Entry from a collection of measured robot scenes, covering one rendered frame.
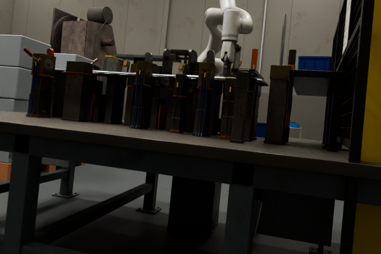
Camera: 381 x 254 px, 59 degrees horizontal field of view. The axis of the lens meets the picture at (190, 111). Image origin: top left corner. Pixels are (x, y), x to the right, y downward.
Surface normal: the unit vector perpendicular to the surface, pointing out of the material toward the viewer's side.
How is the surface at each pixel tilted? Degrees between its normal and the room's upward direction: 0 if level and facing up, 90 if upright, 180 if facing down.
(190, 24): 90
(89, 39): 90
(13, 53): 90
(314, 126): 90
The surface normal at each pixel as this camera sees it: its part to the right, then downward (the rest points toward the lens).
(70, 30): -0.42, -0.03
